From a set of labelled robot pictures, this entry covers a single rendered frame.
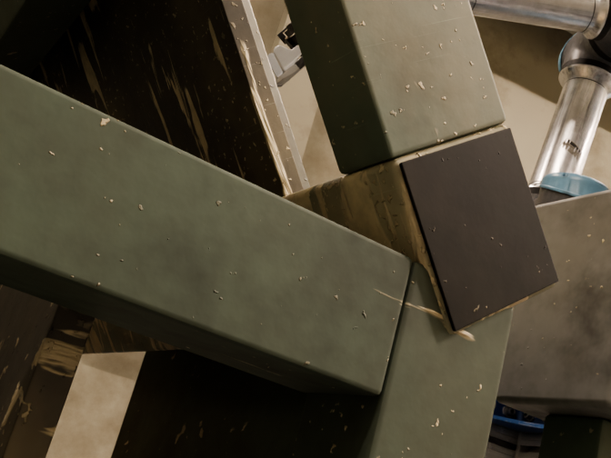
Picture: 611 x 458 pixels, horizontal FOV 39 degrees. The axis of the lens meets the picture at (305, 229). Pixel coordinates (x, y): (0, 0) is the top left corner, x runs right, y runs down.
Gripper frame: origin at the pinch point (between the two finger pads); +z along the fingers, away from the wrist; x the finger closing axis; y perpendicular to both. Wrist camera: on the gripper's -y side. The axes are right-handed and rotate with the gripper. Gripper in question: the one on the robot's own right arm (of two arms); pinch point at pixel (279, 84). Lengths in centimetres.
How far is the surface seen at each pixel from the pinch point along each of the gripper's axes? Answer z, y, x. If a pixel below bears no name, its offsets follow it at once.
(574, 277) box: 38, -28, 81
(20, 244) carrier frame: 69, 1, 92
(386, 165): 49, -9, 88
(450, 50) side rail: 39, -7, 89
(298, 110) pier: -143, -13, -252
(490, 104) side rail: 39, -12, 88
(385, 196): 50, -11, 87
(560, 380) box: 45, -32, 81
